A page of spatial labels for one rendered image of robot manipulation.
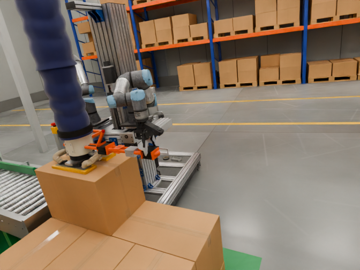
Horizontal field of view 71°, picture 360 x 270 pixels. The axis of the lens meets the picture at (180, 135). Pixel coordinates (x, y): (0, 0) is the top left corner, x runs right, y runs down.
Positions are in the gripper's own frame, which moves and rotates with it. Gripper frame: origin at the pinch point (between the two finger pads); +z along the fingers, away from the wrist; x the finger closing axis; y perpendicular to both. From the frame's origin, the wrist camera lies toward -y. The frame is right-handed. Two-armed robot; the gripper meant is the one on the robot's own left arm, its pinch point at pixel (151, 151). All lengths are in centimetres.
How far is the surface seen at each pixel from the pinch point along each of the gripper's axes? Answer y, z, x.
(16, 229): 112, 58, 36
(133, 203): 30, 46, -6
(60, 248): 54, 53, 40
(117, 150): 23.2, -0.1, 3.1
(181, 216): -5, 54, -12
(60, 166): 69, 11, 14
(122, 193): 30.3, 33.8, 0.8
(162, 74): 502, 51, -800
